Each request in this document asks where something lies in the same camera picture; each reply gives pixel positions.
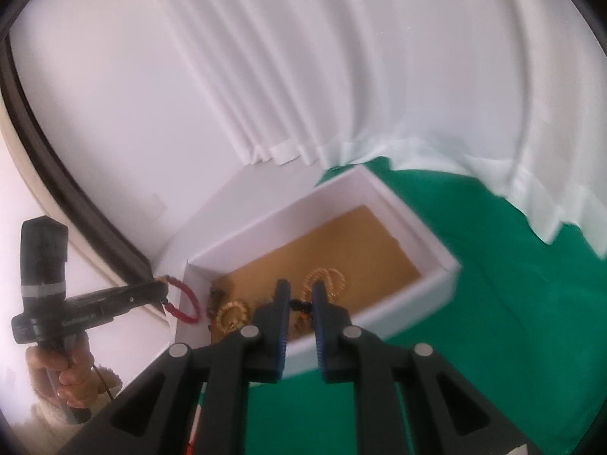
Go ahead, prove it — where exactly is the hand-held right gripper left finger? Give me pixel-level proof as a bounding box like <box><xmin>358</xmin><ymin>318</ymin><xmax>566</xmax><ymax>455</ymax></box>
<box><xmin>80</xmin><ymin>279</ymin><xmax>291</xmax><ymax>455</ymax></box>

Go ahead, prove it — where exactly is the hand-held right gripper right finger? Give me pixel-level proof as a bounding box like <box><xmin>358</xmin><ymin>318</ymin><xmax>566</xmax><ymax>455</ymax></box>
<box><xmin>310</xmin><ymin>281</ymin><xmax>544</xmax><ymax>455</ymax></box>

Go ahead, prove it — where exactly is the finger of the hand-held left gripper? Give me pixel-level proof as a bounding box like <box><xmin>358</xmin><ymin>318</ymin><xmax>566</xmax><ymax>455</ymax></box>
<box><xmin>114</xmin><ymin>300</ymin><xmax>174</xmax><ymax>316</ymax></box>
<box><xmin>107</xmin><ymin>281</ymin><xmax>168</xmax><ymax>306</ymax></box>

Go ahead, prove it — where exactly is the gold twisted bangle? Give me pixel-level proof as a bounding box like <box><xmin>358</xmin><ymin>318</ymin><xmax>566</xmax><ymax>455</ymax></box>
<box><xmin>214</xmin><ymin>298</ymin><xmax>254</xmax><ymax>333</ymax></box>
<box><xmin>302</xmin><ymin>268</ymin><xmax>349</xmax><ymax>301</ymax></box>

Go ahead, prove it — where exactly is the red bead bracelet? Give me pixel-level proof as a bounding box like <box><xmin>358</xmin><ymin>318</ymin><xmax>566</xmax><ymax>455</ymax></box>
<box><xmin>159</xmin><ymin>274</ymin><xmax>204</xmax><ymax>324</ymax></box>

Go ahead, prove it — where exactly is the white box with brown bottom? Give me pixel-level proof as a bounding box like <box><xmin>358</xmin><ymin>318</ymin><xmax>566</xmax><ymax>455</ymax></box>
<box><xmin>171</xmin><ymin>166</ymin><xmax>463</xmax><ymax>382</ymax></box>

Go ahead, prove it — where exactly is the person's left hand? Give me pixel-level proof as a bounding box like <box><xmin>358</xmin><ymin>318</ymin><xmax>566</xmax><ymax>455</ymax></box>
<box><xmin>26</xmin><ymin>334</ymin><xmax>98</xmax><ymax>420</ymax></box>

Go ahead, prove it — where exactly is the green cloth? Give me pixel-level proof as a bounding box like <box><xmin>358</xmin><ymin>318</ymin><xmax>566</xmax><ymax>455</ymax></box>
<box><xmin>190</xmin><ymin>156</ymin><xmax>607</xmax><ymax>455</ymax></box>

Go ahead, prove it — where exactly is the white curtain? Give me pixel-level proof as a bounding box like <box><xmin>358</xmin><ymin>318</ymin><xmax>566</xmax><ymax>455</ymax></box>
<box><xmin>128</xmin><ymin>0</ymin><xmax>607</xmax><ymax>261</ymax></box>

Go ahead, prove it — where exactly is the dark brown door frame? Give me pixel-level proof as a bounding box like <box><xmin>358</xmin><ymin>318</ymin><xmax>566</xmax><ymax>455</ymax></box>
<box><xmin>0</xmin><ymin>33</ymin><xmax>157</xmax><ymax>281</ymax></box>

